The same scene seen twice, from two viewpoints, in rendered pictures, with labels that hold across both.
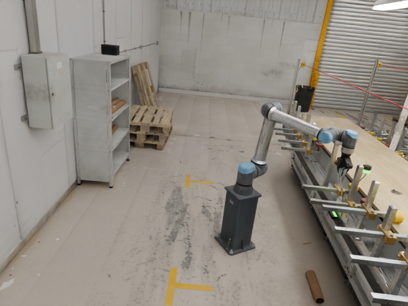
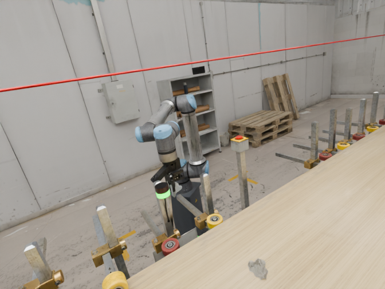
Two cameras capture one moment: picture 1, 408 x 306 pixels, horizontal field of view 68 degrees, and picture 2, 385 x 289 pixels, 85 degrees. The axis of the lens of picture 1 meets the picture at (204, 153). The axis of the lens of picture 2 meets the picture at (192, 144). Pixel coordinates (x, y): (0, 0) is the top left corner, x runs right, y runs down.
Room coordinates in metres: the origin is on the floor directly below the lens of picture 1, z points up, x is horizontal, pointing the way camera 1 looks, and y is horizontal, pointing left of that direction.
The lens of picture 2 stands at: (1.80, -1.99, 1.61)
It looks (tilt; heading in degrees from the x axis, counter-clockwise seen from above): 19 degrees down; 59
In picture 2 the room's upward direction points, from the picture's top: 10 degrees counter-clockwise
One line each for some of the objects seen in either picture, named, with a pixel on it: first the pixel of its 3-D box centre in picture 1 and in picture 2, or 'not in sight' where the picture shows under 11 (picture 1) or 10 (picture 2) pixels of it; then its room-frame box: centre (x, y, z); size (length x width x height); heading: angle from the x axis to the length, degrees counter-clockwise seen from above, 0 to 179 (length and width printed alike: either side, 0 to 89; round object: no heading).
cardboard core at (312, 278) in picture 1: (314, 286); not in sight; (2.02, -1.06, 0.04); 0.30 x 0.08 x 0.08; 178
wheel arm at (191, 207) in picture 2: (328, 189); (195, 211); (2.29, -1.06, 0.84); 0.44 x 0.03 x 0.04; 88
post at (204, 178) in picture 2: (338, 185); (209, 211); (2.33, -1.16, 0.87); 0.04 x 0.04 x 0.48; 88
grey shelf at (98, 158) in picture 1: (104, 118); (191, 119); (3.83, 1.34, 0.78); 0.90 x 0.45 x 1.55; 1
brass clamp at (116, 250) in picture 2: (368, 211); (109, 250); (1.80, -1.14, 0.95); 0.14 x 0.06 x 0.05; 178
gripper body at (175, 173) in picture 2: (343, 159); (172, 170); (2.19, -1.08, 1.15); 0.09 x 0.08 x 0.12; 178
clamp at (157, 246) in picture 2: (350, 204); (167, 239); (2.05, -1.15, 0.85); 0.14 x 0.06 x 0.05; 178
